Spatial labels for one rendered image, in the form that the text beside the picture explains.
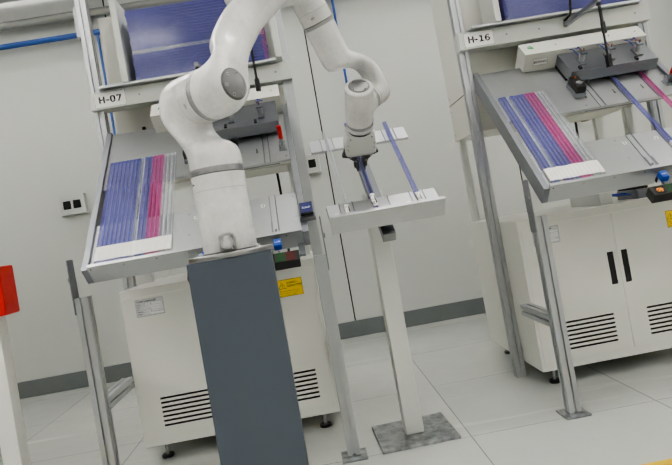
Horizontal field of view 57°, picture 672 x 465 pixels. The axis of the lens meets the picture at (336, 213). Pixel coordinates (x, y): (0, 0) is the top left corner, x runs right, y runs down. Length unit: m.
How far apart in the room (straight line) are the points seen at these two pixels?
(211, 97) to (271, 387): 0.62
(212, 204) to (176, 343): 1.03
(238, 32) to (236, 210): 0.42
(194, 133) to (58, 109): 2.84
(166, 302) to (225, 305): 0.98
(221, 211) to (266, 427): 0.47
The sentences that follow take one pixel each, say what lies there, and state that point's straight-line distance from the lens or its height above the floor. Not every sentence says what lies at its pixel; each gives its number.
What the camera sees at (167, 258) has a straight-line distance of 1.97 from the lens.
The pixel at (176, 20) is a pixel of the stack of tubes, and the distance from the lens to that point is 2.54.
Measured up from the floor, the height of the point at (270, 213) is 0.80.
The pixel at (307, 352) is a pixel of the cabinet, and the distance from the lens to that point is 2.28.
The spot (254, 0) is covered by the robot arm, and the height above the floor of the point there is 1.29.
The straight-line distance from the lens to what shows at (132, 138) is 2.51.
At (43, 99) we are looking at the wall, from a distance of 4.28.
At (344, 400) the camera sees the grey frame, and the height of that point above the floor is 0.18.
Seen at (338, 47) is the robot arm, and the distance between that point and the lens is 1.80.
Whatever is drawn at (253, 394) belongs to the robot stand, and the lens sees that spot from 1.37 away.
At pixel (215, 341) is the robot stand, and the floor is 0.53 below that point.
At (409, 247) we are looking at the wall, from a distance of 3.93.
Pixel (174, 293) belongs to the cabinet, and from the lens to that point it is 2.29.
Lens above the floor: 0.74
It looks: 1 degrees up
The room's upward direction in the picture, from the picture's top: 10 degrees counter-clockwise
